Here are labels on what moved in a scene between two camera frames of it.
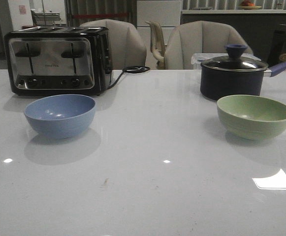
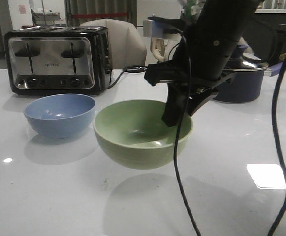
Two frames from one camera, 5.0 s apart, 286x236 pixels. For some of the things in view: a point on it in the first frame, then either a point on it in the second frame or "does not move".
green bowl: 251,117 to 133,134
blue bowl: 60,116 does not move
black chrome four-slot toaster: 59,60 does not move
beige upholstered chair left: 127,48 does not move
